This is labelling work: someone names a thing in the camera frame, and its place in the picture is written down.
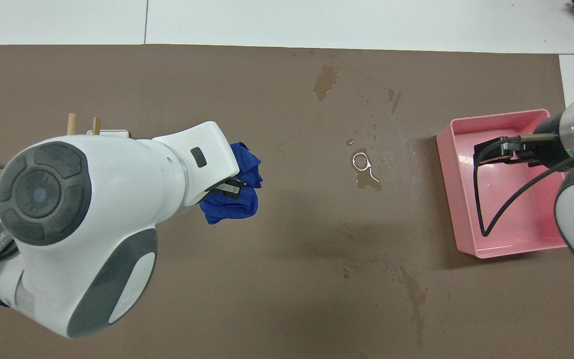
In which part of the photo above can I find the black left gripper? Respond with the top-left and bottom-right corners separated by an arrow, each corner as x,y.
198,178 -> 247,206

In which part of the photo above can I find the shiny elongated water puddle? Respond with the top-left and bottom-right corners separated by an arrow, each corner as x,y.
350,149 -> 382,192

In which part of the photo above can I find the pink plastic bin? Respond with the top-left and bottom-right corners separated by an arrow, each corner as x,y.
436,109 -> 569,259

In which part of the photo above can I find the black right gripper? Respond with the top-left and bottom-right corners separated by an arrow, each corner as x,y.
474,112 -> 565,169

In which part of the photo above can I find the blue towel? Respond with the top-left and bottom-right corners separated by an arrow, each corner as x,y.
200,142 -> 263,225

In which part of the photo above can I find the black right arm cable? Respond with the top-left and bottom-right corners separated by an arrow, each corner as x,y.
473,134 -> 574,237

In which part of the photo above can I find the large water puddle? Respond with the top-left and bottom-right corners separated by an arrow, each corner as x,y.
313,65 -> 338,101

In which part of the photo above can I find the brown table mat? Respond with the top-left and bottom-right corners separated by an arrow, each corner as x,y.
0,44 -> 574,359

